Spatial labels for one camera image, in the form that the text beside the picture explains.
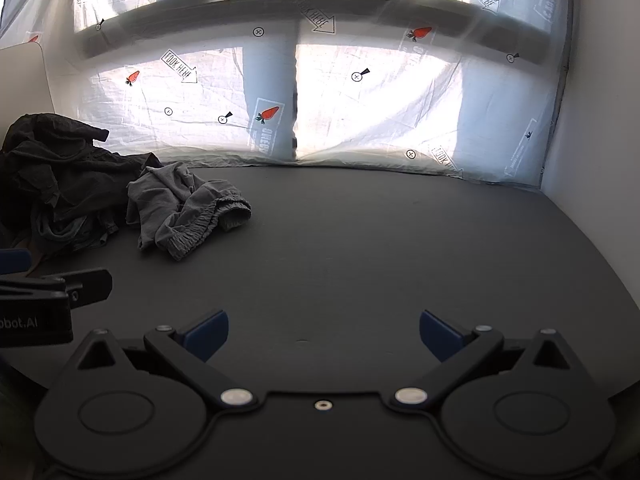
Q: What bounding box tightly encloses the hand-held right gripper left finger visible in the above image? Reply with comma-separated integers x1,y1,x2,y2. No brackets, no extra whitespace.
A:
62,310,258,413

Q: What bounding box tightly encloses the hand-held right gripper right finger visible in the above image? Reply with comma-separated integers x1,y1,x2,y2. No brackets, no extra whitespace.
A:
387,310,583,413

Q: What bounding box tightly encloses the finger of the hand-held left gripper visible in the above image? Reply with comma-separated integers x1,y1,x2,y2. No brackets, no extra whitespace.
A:
0,248,32,275
0,268,113,310

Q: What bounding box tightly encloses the grey garment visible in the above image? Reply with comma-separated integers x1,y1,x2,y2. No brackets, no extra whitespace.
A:
125,162,252,262

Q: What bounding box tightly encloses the black garment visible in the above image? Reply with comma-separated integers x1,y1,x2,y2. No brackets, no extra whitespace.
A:
0,113,163,256

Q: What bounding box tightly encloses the white printed sheet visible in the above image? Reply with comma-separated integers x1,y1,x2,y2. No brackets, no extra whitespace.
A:
0,0,576,187

